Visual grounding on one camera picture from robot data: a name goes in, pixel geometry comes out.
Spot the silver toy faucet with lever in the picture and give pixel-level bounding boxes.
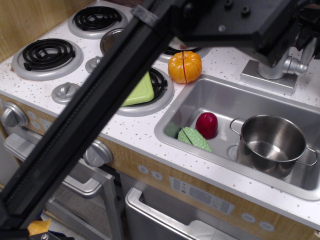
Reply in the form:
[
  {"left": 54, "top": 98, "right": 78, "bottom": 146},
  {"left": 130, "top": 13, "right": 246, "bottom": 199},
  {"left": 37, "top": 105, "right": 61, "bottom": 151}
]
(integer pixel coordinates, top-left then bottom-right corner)
[{"left": 240, "top": 37, "right": 319, "bottom": 96}]

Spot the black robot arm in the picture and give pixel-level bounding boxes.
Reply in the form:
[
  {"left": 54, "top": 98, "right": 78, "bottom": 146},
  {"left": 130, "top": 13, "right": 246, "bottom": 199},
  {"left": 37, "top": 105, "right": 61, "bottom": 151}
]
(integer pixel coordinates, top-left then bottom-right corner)
[{"left": 0, "top": 0, "right": 311, "bottom": 234}]

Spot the green toy bitter gourd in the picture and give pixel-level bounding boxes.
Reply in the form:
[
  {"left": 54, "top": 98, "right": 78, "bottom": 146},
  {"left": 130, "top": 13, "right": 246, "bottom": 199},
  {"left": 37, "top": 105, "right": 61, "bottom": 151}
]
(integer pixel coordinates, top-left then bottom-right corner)
[{"left": 177, "top": 127, "right": 213, "bottom": 153}]

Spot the front right stove burner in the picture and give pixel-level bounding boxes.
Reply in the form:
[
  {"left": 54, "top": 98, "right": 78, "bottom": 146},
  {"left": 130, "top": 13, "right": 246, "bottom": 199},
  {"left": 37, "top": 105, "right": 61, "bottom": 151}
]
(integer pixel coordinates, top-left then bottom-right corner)
[{"left": 116, "top": 67, "right": 174, "bottom": 117}]

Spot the green plastic cutting board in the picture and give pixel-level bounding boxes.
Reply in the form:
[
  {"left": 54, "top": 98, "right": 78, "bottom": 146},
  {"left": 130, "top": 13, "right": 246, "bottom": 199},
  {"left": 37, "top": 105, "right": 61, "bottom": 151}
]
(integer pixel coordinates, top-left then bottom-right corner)
[{"left": 121, "top": 71, "right": 155, "bottom": 107}]

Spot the silver sink basin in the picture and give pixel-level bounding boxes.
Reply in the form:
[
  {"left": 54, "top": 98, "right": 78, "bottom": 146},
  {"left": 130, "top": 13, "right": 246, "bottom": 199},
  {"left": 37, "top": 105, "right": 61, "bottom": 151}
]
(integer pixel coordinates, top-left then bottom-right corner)
[{"left": 154, "top": 75, "right": 320, "bottom": 201}]

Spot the red toy fruit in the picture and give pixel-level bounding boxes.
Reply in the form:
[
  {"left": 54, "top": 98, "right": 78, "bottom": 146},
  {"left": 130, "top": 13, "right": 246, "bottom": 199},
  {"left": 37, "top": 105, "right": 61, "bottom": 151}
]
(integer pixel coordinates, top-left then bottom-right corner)
[{"left": 195, "top": 112, "right": 218, "bottom": 140}]

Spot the orange toy pumpkin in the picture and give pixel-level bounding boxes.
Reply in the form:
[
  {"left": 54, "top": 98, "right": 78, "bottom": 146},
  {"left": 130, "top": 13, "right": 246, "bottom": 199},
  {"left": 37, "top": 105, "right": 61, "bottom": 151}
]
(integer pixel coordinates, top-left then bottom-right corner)
[{"left": 168, "top": 51, "right": 203, "bottom": 84}]

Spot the silver front panel knob right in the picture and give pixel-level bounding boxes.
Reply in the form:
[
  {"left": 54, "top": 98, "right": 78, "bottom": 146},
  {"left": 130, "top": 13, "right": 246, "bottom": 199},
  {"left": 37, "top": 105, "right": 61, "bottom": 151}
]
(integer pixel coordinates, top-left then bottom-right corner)
[{"left": 83, "top": 139, "right": 114, "bottom": 168}]

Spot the silver panel knob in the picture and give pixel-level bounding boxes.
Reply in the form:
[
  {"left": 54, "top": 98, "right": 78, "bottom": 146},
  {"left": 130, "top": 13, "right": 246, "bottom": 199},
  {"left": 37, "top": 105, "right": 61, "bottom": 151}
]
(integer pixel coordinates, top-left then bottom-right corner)
[
  {"left": 83, "top": 139, "right": 114, "bottom": 168},
  {"left": 0, "top": 102, "right": 29, "bottom": 128}
]

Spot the small steel saucepan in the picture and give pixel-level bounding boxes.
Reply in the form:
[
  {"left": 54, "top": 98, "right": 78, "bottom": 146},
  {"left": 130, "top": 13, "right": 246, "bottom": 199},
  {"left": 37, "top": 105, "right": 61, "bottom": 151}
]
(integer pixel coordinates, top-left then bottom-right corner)
[{"left": 168, "top": 37, "right": 197, "bottom": 51}]

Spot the silver countertop knob middle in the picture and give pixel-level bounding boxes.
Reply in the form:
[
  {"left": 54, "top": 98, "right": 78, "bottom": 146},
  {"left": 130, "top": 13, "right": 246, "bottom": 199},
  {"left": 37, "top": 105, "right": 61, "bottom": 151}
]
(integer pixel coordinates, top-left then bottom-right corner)
[{"left": 85, "top": 56, "right": 103, "bottom": 74}]

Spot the silver countertop knob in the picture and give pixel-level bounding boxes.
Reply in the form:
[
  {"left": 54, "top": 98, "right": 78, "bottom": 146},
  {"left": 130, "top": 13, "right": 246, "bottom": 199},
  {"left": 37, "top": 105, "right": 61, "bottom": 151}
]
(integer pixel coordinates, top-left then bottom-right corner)
[
  {"left": 51, "top": 82, "right": 80, "bottom": 105},
  {"left": 85, "top": 56, "right": 103, "bottom": 74}
]

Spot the silver dishwasher door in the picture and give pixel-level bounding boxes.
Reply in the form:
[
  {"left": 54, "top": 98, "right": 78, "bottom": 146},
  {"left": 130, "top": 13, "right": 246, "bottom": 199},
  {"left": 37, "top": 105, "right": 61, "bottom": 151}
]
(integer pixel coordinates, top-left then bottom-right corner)
[{"left": 125, "top": 187, "right": 255, "bottom": 240}]

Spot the steel pot lid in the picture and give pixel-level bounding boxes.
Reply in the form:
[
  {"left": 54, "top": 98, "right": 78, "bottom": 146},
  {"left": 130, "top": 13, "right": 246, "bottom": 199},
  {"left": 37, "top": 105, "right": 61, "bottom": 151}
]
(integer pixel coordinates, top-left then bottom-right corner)
[{"left": 99, "top": 27, "right": 124, "bottom": 55}]

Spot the silver countertop knob front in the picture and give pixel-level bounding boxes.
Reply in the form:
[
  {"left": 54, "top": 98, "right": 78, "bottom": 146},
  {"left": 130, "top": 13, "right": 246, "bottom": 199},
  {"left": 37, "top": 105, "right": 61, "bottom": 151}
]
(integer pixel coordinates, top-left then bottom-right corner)
[{"left": 51, "top": 82, "right": 80, "bottom": 105}]

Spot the large steel pot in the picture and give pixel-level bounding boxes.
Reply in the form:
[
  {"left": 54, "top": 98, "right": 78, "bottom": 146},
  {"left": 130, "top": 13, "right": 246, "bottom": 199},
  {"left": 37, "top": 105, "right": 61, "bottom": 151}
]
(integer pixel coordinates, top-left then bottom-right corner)
[{"left": 229, "top": 114, "right": 319, "bottom": 180}]

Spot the back left stove burner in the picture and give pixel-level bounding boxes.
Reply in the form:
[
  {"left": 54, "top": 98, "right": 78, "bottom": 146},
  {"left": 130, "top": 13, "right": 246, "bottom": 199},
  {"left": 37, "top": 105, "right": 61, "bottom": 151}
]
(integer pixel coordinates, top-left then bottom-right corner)
[{"left": 68, "top": 6, "right": 128, "bottom": 40}]

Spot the front left stove burner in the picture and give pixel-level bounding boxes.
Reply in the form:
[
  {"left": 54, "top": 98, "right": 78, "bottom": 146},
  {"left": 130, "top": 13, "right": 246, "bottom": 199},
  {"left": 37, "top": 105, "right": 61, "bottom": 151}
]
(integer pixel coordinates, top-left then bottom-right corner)
[{"left": 12, "top": 38, "right": 84, "bottom": 81}]

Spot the silver front panel knob left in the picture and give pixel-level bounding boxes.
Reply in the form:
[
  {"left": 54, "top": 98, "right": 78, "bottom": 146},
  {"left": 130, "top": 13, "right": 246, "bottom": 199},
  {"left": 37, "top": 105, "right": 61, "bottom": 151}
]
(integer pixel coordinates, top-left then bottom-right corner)
[{"left": 0, "top": 102, "right": 29, "bottom": 128}]

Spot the yellow cloth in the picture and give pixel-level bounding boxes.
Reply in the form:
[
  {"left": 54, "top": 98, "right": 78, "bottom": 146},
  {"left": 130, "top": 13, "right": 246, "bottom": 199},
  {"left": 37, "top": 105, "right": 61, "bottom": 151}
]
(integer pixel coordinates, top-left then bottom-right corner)
[{"left": 27, "top": 218, "right": 51, "bottom": 236}]

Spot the silver oven door handle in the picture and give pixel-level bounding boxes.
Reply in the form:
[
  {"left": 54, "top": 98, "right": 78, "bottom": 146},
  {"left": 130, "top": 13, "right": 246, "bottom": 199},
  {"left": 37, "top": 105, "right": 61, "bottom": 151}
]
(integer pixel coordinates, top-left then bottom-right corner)
[{"left": 4, "top": 132, "right": 116, "bottom": 199}]

